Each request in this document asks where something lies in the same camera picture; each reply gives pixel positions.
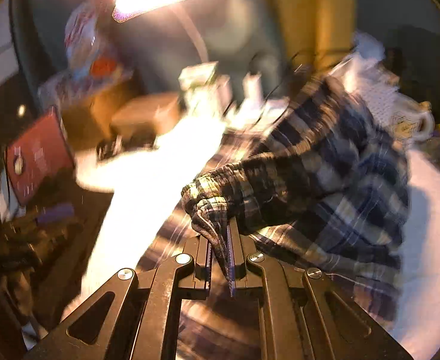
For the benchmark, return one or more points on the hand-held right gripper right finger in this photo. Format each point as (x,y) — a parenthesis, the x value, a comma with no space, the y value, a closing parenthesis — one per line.
(238,258)

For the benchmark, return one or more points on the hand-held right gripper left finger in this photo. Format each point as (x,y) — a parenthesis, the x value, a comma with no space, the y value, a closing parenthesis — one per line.
(201,262)

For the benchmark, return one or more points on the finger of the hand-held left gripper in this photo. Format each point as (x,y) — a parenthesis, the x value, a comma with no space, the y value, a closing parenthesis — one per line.
(55,212)

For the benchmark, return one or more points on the plaid pants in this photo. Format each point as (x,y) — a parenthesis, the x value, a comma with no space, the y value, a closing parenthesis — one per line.
(317,180)

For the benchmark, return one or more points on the black folded cloth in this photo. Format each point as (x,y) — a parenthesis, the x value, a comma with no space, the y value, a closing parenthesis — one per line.
(47,270)

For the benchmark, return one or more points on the tablet with red screen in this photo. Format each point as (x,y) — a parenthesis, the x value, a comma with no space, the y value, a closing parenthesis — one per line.
(36,157)

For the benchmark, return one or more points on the cardboard box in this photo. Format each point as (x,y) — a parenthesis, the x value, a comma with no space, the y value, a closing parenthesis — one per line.
(92,108)

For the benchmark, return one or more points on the small printed box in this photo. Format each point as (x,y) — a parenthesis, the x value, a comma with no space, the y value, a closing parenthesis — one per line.
(55,86)

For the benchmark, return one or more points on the round wooden box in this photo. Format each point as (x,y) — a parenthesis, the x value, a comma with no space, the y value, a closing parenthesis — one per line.
(145,114)

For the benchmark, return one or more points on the white charger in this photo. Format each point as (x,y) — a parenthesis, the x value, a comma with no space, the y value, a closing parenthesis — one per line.
(252,86)

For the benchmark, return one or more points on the snack bag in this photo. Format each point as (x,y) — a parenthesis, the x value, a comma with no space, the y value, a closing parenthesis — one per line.
(89,41)

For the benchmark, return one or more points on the white perforated basket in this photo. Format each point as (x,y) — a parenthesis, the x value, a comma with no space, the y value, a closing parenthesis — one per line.
(381,97)

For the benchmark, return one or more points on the white bear mug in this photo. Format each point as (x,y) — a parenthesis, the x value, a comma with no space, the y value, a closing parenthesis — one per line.
(415,122)

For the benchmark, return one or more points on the grey curtain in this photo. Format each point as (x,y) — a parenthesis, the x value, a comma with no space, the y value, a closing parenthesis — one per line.
(223,26)

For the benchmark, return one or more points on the white plastic bag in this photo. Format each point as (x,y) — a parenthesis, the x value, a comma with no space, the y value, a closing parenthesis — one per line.
(370,48)

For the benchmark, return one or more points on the yellow curtain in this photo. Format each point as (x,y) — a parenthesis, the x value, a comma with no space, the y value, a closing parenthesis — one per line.
(310,15)

